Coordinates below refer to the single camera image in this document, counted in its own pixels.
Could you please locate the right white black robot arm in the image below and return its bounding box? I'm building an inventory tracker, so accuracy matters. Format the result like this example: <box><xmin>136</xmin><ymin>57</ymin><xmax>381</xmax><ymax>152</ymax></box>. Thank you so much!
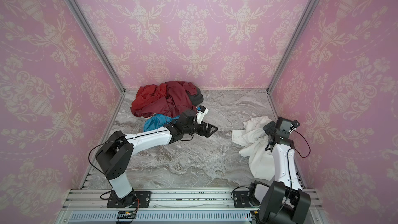
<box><xmin>248</xmin><ymin>117</ymin><xmax>311</xmax><ymax>224</ymax></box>

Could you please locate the left aluminium corner post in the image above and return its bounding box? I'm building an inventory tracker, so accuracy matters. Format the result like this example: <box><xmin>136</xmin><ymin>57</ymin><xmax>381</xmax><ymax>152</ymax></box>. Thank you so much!
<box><xmin>64</xmin><ymin>0</ymin><xmax>125</xmax><ymax>94</ymax></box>

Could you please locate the dark maroon cloth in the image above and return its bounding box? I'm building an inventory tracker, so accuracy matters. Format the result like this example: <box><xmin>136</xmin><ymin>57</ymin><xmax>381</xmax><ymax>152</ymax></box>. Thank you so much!
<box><xmin>154</xmin><ymin>81</ymin><xmax>198</xmax><ymax>118</ymax></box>

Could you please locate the aluminium front rail frame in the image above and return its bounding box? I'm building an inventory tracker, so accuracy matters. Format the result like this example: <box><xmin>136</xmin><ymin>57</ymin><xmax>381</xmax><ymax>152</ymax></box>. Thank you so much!
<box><xmin>55</xmin><ymin>188</ymin><xmax>327</xmax><ymax>224</ymax></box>

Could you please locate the small electronics board with wires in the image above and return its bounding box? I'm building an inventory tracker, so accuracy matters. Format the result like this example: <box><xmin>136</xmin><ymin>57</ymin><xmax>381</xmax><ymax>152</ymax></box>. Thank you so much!
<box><xmin>116</xmin><ymin>211</ymin><xmax>137</xmax><ymax>223</ymax></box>

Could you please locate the dark grey cloth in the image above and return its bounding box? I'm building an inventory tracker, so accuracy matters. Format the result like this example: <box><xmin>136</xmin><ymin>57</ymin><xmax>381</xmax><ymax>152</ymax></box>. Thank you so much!
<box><xmin>186</xmin><ymin>88</ymin><xmax>204</xmax><ymax>106</ymax></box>

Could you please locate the white shirt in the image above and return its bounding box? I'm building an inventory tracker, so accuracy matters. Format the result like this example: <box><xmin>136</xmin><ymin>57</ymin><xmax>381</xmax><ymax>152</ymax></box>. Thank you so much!
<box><xmin>232</xmin><ymin>116</ymin><xmax>275</xmax><ymax>181</ymax></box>

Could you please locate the teal blue cloth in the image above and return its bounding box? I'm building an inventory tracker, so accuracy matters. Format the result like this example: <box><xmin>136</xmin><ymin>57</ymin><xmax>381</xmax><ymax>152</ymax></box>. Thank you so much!
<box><xmin>144</xmin><ymin>114</ymin><xmax>179</xmax><ymax>132</ymax></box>

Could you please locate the aluminium corner post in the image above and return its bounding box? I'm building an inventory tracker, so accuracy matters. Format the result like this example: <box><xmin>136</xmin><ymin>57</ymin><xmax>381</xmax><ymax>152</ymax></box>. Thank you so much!
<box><xmin>64</xmin><ymin>0</ymin><xmax>125</xmax><ymax>94</ymax></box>
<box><xmin>266</xmin><ymin>0</ymin><xmax>333</xmax><ymax>94</ymax></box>

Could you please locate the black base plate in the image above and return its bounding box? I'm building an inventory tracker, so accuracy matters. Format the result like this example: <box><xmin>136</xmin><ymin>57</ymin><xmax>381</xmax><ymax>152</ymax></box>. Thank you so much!
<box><xmin>232</xmin><ymin>190</ymin><xmax>260</xmax><ymax>208</ymax></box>
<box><xmin>106</xmin><ymin>190</ymin><xmax>151</xmax><ymax>208</ymax></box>

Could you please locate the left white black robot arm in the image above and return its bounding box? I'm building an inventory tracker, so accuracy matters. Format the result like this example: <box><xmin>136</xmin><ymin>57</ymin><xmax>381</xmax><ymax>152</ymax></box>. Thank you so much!
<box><xmin>91</xmin><ymin>106</ymin><xmax>218</xmax><ymax>202</ymax></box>

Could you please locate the red cloth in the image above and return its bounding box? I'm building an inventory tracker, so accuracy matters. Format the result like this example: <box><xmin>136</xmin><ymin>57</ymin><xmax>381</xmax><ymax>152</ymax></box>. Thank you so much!
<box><xmin>130</xmin><ymin>83</ymin><xmax>170</xmax><ymax>118</ymax></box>

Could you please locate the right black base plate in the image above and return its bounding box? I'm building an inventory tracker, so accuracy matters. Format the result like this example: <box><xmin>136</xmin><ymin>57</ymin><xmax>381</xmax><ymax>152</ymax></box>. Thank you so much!
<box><xmin>232</xmin><ymin>190</ymin><xmax>260</xmax><ymax>208</ymax></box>

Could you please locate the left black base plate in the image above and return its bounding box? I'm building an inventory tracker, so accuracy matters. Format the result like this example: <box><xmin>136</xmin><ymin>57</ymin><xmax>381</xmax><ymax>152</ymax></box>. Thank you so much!
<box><xmin>106</xmin><ymin>190</ymin><xmax>151</xmax><ymax>208</ymax></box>

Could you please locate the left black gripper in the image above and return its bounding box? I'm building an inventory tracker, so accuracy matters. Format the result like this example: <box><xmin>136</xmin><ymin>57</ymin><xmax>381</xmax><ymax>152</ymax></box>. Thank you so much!
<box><xmin>183</xmin><ymin>119</ymin><xmax>219</xmax><ymax>136</ymax></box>

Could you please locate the right aluminium corner post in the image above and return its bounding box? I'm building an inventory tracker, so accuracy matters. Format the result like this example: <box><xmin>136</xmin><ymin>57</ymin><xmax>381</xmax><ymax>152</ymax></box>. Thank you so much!
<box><xmin>266</xmin><ymin>0</ymin><xmax>333</xmax><ymax>94</ymax></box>

